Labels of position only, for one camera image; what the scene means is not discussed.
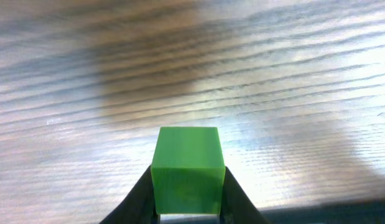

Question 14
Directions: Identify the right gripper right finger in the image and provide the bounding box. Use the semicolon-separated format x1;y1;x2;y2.
219;166;269;224

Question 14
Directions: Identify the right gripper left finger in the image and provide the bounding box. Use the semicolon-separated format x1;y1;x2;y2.
98;165;159;224

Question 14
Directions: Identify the green cube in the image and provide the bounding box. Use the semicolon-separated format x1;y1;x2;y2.
150;126;227;216

